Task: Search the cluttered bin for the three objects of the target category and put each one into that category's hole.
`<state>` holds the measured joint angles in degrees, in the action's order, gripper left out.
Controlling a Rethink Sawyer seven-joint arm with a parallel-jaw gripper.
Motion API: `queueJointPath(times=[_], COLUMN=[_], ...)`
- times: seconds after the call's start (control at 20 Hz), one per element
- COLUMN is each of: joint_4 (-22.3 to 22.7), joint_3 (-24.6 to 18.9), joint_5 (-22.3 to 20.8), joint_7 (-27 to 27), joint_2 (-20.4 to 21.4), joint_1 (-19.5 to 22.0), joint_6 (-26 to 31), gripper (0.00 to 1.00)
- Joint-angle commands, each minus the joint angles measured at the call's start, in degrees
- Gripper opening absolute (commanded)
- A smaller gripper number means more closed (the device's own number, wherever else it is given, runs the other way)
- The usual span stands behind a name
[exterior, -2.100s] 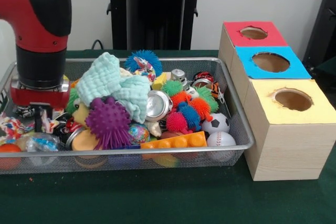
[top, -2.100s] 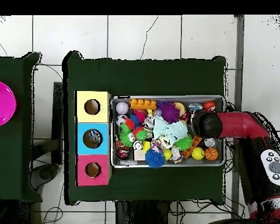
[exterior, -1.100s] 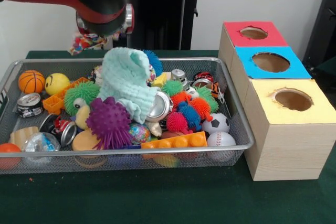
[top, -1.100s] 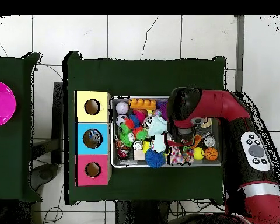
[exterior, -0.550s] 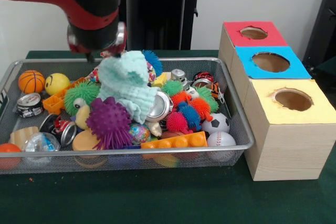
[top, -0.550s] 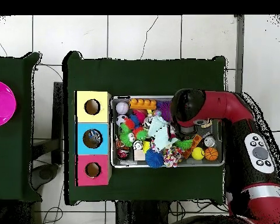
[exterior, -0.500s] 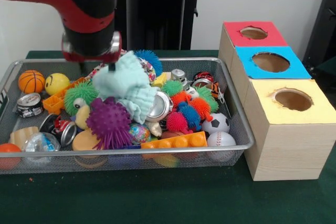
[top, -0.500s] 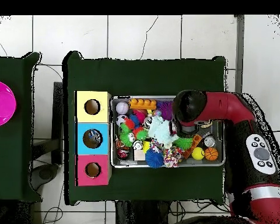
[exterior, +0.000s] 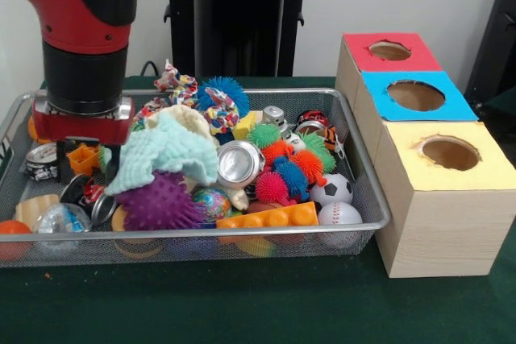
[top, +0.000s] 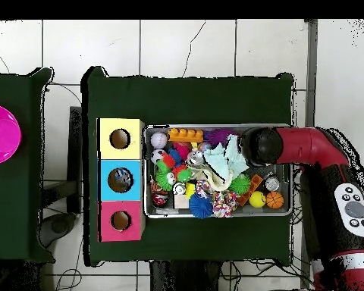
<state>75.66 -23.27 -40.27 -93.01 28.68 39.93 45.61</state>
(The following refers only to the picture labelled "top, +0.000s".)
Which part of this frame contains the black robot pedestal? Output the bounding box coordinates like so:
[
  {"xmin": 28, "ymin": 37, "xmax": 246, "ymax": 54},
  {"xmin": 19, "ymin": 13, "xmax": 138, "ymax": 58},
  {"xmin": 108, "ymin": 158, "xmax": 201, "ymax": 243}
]
[{"xmin": 149, "ymin": 259, "xmax": 222, "ymax": 291}]

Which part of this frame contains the yellow smiley ball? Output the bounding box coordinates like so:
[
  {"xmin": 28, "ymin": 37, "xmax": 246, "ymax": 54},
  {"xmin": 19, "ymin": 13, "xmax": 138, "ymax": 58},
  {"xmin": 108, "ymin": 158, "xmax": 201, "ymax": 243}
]
[{"xmin": 248, "ymin": 190, "xmax": 267, "ymax": 209}]

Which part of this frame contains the wooden box with three holes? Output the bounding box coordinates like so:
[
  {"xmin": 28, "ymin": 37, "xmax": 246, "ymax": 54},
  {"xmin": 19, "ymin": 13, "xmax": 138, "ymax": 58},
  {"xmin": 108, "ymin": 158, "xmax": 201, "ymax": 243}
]
[{"xmin": 96, "ymin": 117, "xmax": 146, "ymax": 243}]

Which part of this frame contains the dark green tablecloth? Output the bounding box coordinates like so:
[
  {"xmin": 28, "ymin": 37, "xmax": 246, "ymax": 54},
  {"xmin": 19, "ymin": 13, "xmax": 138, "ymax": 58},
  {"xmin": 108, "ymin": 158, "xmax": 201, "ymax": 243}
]
[
  {"xmin": 0, "ymin": 67, "xmax": 56, "ymax": 264},
  {"xmin": 80, "ymin": 65, "xmax": 294, "ymax": 268}
]

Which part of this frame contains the colourful patterned cloth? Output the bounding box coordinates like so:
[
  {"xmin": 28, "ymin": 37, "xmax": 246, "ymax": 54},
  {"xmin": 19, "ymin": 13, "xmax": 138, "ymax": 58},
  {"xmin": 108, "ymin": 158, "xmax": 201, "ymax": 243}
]
[{"xmin": 211, "ymin": 190, "xmax": 240, "ymax": 218}]

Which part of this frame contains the silver mesh bin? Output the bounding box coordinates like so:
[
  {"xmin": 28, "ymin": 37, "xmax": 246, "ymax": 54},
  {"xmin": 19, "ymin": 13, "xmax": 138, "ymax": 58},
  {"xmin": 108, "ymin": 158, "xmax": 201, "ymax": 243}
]
[{"xmin": 143, "ymin": 123, "xmax": 293, "ymax": 219}]

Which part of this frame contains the dark grey rounded base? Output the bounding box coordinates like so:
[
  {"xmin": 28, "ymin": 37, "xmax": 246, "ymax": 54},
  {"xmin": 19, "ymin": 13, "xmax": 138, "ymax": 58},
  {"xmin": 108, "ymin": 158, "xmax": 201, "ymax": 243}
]
[{"xmin": 38, "ymin": 211, "xmax": 77, "ymax": 248}]

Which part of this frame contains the small orange basketball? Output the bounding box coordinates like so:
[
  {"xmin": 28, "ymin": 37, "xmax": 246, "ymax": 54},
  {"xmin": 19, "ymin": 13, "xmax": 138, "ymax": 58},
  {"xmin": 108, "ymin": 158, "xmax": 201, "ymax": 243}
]
[{"xmin": 265, "ymin": 191, "xmax": 285, "ymax": 210}]

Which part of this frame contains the black cable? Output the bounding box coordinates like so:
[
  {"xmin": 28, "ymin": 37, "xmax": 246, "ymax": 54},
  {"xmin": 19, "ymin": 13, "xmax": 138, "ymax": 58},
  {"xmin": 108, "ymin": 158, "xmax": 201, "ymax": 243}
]
[{"xmin": 219, "ymin": 260, "xmax": 242, "ymax": 291}]

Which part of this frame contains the mint green waffle cloth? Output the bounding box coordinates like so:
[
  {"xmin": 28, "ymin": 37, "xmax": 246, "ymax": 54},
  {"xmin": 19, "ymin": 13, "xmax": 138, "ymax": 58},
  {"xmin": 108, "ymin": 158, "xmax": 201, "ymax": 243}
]
[{"xmin": 202, "ymin": 133, "xmax": 250, "ymax": 184}]

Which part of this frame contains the green fuzzy toy with eyes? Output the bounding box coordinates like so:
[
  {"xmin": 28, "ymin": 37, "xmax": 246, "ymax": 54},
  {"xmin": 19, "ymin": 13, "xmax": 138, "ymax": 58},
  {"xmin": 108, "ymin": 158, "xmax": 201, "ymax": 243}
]
[{"xmin": 228, "ymin": 174, "xmax": 252, "ymax": 196}]

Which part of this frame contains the blue spiky rubber ball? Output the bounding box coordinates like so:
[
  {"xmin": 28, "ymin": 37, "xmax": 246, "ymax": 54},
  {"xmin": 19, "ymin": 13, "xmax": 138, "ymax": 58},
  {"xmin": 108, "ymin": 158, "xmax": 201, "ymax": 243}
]
[{"xmin": 187, "ymin": 192, "xmax": 214, "ymax": 220}]

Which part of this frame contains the orange plastic building block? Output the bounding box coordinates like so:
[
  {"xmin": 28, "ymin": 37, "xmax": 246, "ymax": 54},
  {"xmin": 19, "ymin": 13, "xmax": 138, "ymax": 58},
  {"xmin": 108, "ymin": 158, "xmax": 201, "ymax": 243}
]
[{"xmin": 167, "ymin": 127, "xmax": 205, "ymax": 144}]

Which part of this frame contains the black upright panel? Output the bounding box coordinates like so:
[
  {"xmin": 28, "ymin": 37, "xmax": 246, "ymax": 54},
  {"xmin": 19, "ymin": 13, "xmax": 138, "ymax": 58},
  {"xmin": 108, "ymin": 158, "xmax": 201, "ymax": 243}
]
[{"xmin": 67, "ymin": 105, "xmax": 83, "ymax": 214}]

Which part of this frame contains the purple spiky rubber ball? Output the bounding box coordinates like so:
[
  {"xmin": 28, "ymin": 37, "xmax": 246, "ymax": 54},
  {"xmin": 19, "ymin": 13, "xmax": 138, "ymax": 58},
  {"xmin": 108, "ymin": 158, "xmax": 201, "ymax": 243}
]
[{"xmin": 205, "ymin": 129, "xmax": 235, "ymax": 148}]

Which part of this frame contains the small silver can black label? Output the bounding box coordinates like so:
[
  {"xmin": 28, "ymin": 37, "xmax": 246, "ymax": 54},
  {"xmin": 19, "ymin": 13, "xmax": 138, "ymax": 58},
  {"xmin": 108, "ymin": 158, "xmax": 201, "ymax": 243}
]
[{"xmin": 264, "ymin": 175, "xmax": 281, "ymax": 192}]

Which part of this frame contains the pink plastic bowl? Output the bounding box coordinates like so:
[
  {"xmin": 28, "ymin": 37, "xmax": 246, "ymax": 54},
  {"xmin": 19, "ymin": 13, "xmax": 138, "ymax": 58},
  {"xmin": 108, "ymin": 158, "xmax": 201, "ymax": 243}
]
[{"xmin": 0, "ymin": 104, "xmax": 23, "ymax": 166}]

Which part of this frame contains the small white baseball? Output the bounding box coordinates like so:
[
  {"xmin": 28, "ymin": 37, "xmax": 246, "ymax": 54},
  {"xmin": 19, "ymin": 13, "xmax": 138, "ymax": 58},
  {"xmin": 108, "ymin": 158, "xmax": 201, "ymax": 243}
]
[{"xmin": 150, "ymin": 132, "xmax": 168, "ymax": 150}]

